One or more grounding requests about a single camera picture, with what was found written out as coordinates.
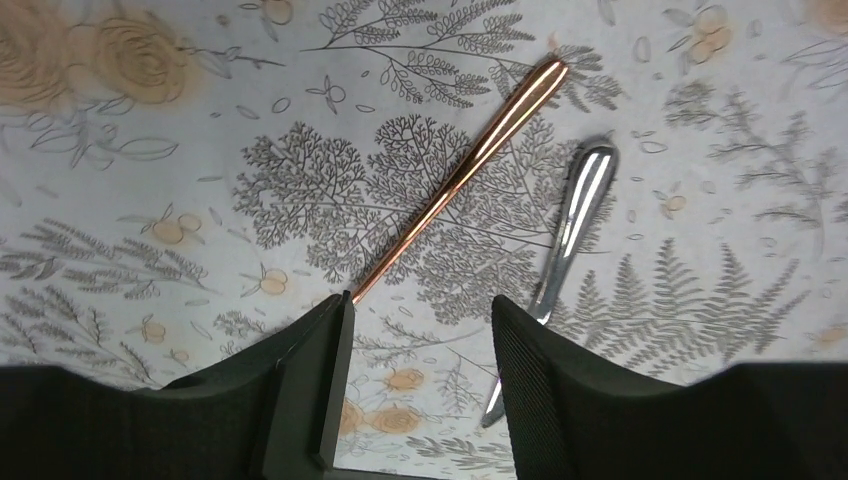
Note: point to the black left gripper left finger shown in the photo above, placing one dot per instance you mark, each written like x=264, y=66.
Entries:
x=270, y=411

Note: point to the floral patterned table mat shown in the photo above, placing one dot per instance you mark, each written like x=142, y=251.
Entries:
x=180, y=179

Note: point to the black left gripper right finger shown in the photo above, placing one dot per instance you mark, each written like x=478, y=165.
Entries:
x=573, y=414

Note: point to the copper spoon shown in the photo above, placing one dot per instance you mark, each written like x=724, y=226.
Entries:
x=540, y=84

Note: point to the black table knife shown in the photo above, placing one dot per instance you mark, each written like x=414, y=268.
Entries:
x=590, y=176

